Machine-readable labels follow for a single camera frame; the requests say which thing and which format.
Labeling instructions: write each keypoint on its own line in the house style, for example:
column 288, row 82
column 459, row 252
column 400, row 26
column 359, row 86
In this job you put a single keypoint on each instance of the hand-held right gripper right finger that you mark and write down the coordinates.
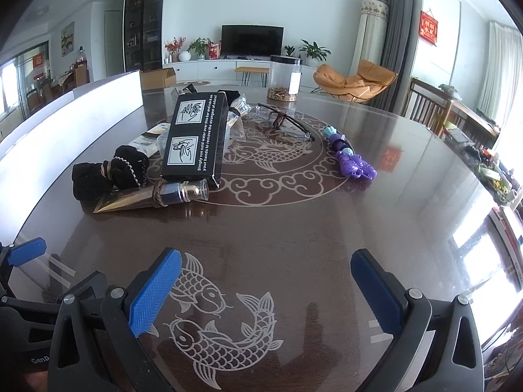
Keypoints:
column 376, row 294

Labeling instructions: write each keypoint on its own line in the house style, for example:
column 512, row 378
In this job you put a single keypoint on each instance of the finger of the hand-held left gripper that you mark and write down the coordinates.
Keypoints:
column 90, row 284
column 26, row 251

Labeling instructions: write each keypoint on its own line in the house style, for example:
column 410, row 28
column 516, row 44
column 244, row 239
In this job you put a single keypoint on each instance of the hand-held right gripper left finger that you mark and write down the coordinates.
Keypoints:
column 155, row 290

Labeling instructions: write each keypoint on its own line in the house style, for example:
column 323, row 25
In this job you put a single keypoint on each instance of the small dark glass bottle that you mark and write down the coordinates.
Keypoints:
column 184, row 192

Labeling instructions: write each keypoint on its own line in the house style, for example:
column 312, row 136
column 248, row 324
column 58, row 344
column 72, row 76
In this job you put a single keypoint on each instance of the black scrunchie with beads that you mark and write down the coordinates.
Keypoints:
column 110, row 171

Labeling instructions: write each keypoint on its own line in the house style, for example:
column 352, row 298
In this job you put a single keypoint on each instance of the white partition board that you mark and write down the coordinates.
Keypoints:
column 61, row 139

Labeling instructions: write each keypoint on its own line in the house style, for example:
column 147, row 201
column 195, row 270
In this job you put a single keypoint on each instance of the purple octopus toy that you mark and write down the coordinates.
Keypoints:
column 353, row 165

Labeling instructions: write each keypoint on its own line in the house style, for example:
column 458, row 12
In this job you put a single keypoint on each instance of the white printed packet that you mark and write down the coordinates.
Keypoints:
column 147, row 141

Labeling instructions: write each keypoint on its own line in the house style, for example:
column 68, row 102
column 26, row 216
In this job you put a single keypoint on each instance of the black box with white labels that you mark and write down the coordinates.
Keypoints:
column 196, row 134

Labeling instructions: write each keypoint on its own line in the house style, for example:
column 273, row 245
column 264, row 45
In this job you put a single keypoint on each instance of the wooden dining chair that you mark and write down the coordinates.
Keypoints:
column 81, row 75

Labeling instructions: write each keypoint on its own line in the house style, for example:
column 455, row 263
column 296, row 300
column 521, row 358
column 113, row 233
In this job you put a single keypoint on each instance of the clear plastic bag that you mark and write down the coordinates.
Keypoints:
column 237, row 120

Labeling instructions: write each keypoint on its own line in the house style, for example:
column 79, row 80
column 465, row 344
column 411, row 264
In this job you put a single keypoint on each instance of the dark-framed eyeglasses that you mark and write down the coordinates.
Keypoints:
column 286, row 122

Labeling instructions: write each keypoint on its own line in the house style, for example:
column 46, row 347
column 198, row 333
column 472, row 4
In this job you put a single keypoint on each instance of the cardboard box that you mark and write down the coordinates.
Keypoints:
column 157, row 78

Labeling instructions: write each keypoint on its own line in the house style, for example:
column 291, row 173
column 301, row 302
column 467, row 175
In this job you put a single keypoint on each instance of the orange lounge chair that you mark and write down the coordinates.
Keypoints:
column 359, row 77

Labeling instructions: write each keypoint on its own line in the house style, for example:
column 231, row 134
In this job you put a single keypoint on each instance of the white television cabinet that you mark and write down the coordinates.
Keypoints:
column 196, row 71

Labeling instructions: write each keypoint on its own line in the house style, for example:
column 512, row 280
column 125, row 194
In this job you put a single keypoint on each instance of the clear jar with black lid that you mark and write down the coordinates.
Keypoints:
column 285, row 77

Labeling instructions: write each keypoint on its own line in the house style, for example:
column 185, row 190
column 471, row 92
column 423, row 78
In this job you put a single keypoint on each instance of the white round vase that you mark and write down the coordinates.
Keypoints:
column 184, row 56

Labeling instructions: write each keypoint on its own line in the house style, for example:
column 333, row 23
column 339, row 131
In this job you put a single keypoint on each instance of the wooden bench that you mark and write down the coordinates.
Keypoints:
column 251, row 70

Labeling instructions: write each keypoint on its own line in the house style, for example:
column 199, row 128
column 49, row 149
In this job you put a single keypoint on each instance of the red flower arrangement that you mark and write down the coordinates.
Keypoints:
column 173, row 45

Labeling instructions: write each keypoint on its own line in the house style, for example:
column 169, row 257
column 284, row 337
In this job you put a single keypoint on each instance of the red gift bag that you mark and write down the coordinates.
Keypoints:
column 214, row 51

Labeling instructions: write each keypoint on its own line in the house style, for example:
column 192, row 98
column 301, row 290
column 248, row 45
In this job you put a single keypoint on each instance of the leafy green potted plant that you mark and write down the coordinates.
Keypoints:
column 199, row 47

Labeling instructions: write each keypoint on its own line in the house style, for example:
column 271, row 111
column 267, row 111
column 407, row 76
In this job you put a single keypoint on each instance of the large green potted plant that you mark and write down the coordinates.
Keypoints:
column 314, row 51

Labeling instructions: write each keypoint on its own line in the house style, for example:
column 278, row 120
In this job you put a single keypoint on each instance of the covered standing air conditioner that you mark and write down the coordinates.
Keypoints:
column 369, row 41

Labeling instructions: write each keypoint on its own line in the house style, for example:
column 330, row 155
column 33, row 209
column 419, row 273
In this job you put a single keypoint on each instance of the white sheer curtain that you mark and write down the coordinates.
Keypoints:
column 500, row 69

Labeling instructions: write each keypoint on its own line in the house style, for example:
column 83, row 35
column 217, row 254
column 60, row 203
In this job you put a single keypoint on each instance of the grey curtain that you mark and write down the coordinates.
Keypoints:
column 398, row 36

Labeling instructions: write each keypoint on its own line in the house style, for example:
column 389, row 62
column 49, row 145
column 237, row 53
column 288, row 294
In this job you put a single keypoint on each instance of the small green potted plant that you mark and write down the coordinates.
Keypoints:
column 289, row 50

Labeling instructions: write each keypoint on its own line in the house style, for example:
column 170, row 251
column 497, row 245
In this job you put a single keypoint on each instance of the dark glass display cabinet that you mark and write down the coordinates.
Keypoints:
column 145, row 20

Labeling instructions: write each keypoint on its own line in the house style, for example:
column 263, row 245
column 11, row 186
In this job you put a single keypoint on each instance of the flat-screen television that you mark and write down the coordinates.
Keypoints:
column 252, row 41

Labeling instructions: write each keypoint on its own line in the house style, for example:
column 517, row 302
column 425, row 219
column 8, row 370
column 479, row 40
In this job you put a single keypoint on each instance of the framed wall painting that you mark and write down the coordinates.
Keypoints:
column 68, row 39

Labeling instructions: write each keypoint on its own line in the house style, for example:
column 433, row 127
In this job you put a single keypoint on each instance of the red wall hanging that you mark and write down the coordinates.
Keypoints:
column 429, row 27

